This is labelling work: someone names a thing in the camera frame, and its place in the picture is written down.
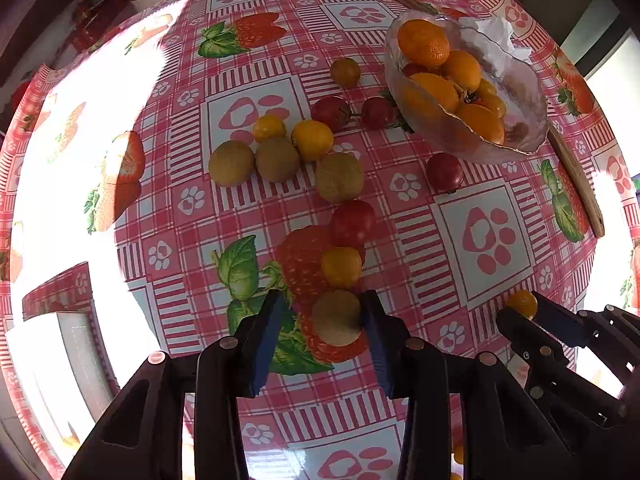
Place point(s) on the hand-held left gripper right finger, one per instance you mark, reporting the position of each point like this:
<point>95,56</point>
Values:
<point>376,345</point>

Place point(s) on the clear glass bowl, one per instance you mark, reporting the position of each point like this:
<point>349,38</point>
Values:
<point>520,90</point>

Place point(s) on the small orange kumquat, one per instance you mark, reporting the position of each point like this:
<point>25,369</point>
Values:
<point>492,103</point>

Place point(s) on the wooden stick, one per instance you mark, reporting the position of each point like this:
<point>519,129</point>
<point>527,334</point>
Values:
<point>575,180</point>

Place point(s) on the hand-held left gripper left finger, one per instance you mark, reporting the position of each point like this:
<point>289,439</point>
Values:
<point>265,345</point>

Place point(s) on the red cherry tomato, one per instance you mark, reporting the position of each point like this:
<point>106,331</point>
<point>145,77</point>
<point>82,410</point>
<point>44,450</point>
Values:
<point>352,222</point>
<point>444,172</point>
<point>377,112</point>
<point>330,112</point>

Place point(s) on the orange mandarin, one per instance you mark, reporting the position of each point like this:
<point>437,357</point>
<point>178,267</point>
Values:
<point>422,42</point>
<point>432,100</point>
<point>462,70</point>
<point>480,122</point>

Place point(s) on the strawberry print checked tablecloth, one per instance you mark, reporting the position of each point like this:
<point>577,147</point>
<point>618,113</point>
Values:
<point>430,280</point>

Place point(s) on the brown kiwi fruit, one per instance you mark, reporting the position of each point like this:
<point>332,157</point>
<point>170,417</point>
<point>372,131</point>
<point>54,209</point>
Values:
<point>231,163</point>
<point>340,177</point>
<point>337,317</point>
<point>277,159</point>

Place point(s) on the crumpled white tissue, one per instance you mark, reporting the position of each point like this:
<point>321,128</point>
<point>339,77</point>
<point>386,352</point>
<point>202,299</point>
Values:
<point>500,35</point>

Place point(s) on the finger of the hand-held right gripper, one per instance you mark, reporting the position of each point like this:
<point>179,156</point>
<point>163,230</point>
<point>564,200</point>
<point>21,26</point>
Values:
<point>562,321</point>
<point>522,340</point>

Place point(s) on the orange-brown cherry tomato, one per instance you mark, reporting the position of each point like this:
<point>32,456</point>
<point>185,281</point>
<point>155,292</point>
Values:
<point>345,72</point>

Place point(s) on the yellow cherry tomato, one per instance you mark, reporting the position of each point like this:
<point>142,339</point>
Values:
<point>341,266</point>
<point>312,140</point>
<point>521,304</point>
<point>269,127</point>

